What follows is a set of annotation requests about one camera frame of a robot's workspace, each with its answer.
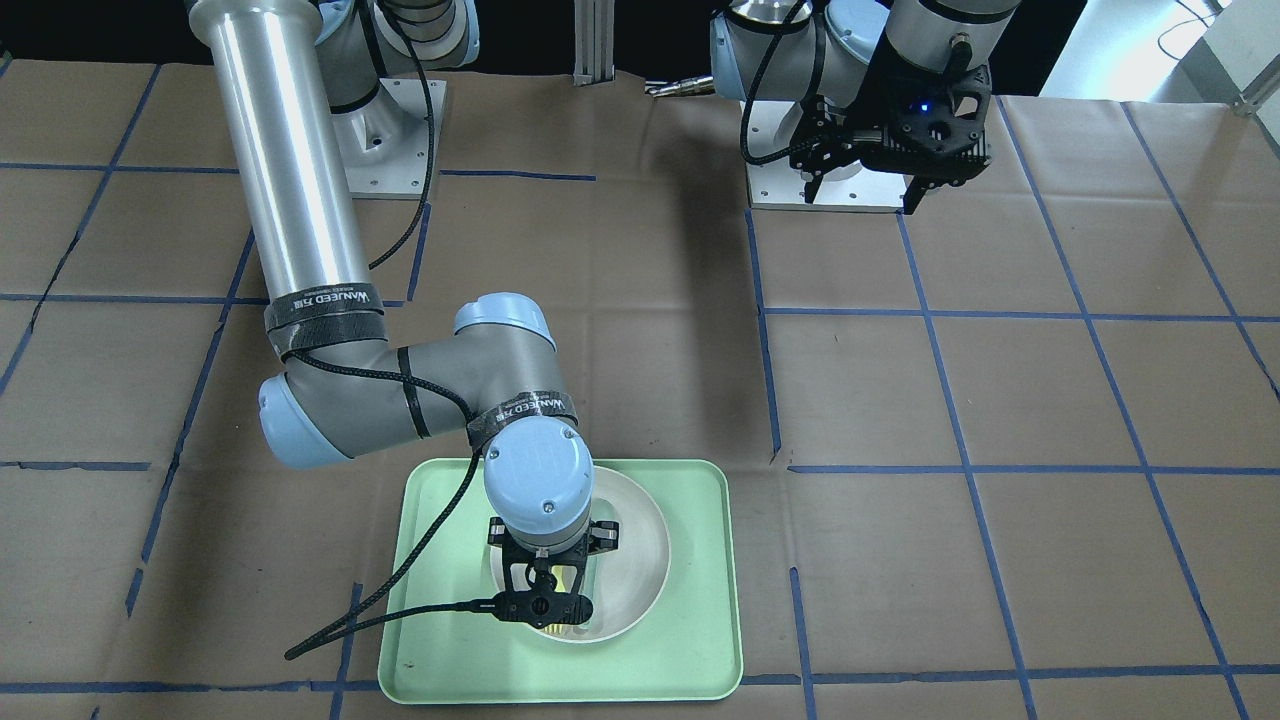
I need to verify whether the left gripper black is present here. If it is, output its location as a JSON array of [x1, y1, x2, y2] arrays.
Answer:
[[788, 65, 992, 215]]

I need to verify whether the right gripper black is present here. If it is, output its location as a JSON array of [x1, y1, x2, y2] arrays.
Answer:
[[488, 516, 620, 629]]

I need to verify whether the yellow plastic fork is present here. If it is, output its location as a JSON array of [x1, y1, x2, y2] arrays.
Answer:
[[541, 565, 580, 637]]

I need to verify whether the white round plate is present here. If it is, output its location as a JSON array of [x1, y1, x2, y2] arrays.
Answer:
[[529, 465, 672, 643]]

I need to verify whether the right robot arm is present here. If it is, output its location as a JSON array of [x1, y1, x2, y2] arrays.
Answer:
[[187, 1, 620, 628]]

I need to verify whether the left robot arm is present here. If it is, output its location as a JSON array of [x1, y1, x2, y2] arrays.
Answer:
[[710, 1, 1018, 214]]

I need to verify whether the light green tray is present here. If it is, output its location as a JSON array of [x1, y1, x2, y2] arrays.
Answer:
[[378, 459, 742, 705]]

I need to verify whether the brown paper table cover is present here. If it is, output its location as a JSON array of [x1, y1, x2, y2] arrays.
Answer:
[[1, 60, 1279, 719]]

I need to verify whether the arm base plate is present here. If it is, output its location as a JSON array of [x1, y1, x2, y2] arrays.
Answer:
[[332, 79, 448, 201], [748, 101, 909, 213]]

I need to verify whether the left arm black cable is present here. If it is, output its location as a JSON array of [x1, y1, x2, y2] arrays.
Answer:
[[739, 0, 881, 167]]

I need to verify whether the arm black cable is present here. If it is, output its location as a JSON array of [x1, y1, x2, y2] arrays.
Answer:
[[284, 10, 500, 661], [739, 0, 881, 167]]

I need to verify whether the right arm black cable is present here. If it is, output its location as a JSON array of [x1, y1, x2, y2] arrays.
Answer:
[[284, 10, 500, 661]]

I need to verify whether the aluminium frame post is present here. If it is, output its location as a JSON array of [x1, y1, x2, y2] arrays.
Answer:
[[572, 0, 616, 87]]

